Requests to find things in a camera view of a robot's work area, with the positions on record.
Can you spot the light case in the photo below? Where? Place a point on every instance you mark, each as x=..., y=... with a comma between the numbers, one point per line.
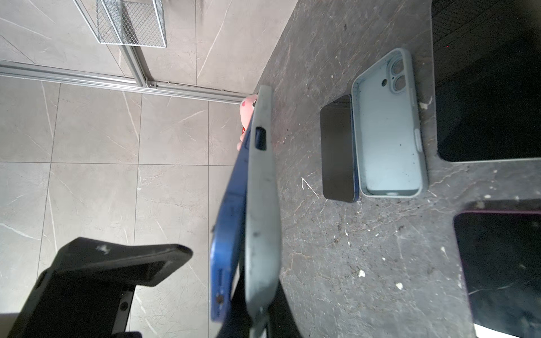
x=263, y=243
x=390, y=157

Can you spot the white wire mesh basket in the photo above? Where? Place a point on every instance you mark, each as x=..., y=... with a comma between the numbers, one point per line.
x=127, y=23

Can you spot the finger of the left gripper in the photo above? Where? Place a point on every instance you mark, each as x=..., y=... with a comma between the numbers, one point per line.
x=146, y=265

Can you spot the phone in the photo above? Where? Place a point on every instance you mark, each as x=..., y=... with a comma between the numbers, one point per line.
x=486, y=58
x=228, y=234
x=340, y=180
x=500, y=255

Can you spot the pink plush toy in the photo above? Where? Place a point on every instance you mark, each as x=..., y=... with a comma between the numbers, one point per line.
x=247, y=107

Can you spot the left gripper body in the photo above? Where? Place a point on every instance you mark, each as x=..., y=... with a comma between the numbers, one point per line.
x=76, y=305

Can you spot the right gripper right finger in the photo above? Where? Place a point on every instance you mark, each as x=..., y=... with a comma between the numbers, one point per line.
x=281, y=320

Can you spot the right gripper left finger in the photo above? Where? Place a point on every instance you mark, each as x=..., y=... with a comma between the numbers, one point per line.
x=236, y=324

